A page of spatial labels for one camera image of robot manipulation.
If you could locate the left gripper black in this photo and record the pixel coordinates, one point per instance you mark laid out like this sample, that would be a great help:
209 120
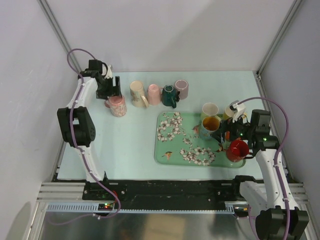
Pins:
113 91

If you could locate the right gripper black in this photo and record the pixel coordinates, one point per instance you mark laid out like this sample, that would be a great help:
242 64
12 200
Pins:
227 125

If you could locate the red mug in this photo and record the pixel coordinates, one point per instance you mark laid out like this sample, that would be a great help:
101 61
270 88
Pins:
238 150

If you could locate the yellow mug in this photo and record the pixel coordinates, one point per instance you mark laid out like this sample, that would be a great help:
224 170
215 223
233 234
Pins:
228 114

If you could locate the cream floral mug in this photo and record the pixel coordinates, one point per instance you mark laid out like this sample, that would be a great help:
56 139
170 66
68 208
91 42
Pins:
138 95

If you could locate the blue floral mug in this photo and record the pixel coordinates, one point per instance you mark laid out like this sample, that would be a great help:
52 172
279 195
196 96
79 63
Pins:
208 126

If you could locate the light green mug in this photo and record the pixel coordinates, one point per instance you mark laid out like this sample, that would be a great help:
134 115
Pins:
209 109

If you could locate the orange mug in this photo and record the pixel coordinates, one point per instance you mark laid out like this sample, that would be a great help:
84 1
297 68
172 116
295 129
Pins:
227 136

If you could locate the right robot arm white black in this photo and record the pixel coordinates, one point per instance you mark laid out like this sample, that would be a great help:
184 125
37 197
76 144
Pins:
277 214

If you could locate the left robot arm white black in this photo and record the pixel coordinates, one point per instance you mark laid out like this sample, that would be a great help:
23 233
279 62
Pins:
76 124

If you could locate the light pink mug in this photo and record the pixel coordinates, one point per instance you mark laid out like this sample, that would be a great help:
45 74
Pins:
154 94

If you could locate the dark green mug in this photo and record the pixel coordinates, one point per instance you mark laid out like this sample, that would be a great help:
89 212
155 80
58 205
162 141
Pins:
170 96

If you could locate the mauve mug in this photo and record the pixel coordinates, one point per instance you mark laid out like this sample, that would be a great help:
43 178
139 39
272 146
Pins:
182 87

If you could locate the green floral tray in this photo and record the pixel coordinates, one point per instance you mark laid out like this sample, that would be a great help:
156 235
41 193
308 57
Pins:
177 142

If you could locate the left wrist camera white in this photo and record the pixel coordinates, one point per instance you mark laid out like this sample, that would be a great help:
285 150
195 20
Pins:
109 73

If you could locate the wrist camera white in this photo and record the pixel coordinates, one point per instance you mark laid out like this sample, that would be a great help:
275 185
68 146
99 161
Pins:
109 73
238 108

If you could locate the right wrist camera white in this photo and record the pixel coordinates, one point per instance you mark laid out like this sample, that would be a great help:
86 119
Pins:
238 108

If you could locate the grey cable duct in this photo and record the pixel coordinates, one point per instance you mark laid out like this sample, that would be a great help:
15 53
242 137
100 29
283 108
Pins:
94 207

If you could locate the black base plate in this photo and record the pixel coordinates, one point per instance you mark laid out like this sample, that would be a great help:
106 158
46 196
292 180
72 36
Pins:
172 194

